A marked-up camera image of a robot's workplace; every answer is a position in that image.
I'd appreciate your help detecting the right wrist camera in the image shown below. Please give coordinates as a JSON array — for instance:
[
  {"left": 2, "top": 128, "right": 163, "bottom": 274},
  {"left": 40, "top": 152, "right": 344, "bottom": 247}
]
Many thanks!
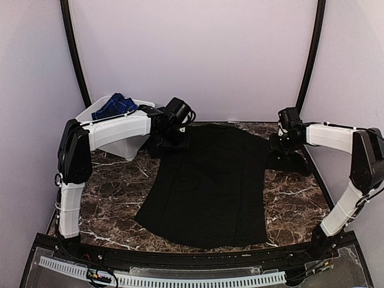
[{"left": 278, "top": 107, "right": 302, "bottom": 135}]

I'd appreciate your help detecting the black frame post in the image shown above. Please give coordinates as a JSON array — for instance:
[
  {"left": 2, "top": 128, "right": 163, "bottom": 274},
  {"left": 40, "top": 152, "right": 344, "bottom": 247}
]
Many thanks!
[
  {"left": 295, "top": 0, "right": 326, "bottom": 116},
  {"left": 59, "top": 0, "right": 91, "bottom": 108}
]

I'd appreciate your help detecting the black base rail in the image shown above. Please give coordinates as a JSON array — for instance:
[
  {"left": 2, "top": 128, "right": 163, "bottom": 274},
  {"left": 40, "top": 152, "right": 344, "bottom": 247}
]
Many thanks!
[{"left": 20, "top": 232, "right": 373, "bottom": 287}]

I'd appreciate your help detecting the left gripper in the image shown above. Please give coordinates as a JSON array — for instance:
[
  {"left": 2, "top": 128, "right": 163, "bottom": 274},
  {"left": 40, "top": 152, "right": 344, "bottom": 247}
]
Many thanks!
[{"left": 158, "top": 124, "right": 194, "bottom": 151}]

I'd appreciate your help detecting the white slotted cable duct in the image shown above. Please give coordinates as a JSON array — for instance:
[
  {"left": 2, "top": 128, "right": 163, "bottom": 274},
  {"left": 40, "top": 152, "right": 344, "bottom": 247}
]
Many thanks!
[{"left": 38, "top": 256, "right": 286, "bottom": 287}]

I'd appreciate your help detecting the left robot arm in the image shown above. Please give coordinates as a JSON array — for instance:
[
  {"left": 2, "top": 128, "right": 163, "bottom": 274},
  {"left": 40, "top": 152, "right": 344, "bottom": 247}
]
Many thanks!
[{"left": 55, "top": 99, "right": 196, "bottom": 262}]

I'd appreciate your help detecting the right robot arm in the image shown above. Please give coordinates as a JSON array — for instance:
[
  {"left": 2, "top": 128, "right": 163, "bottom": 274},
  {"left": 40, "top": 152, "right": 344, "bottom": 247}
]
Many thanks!
[{"left": 269, "top": 122, "right": 383, "bottom": 238}]

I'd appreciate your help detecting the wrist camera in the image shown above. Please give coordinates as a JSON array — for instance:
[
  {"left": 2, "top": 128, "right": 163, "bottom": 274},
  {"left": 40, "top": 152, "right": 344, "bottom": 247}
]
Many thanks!
[
  {"left": 165, "top": 97, "right": 196, "bottom": 127},
  {"left": 278, "top": 107, "right": 302, "bottom": 135}
]

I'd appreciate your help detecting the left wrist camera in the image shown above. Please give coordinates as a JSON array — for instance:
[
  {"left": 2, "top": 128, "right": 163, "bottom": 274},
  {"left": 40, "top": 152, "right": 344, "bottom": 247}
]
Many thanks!
[{"left": 165, "top": 97, "right": 196, "bottom": 127}]

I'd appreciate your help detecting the blue plaid shirt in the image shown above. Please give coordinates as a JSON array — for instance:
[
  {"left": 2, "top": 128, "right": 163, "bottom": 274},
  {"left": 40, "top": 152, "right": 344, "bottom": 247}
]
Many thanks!
[{"left": 91, "top": 93, "right": 139, "bottom": 121}]

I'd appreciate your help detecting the left black frame post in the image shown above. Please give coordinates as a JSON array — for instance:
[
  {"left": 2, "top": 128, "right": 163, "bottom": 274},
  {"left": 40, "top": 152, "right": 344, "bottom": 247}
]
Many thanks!
[{"left": 59, "top": 0, "right": 91, "bottom": 108}]

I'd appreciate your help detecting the black long sleeve shirt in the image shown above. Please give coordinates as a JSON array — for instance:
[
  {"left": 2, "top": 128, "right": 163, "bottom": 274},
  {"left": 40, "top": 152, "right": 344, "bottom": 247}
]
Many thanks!
[{"left": 134, "top": 124, "right": 310, "bottom": 249}]

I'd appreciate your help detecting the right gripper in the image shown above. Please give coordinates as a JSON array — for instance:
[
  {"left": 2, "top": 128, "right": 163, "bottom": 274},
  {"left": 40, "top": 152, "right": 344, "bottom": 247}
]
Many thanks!
[{"left": 268, "top": 132, "right": 299, "bottom": 156}]

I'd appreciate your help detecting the right black frame post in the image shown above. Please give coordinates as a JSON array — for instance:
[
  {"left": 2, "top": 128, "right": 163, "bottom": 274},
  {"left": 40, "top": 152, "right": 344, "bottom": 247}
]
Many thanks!
[{"left": 295, "top": 0, "right": 326, "bottom": 116}]

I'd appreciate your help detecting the white plastic bin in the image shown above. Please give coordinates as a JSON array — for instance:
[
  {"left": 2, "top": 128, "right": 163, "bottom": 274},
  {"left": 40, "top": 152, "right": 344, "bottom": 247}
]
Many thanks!
[{"left": 76, "top": 95, "right": 151, "bottom": 161}]

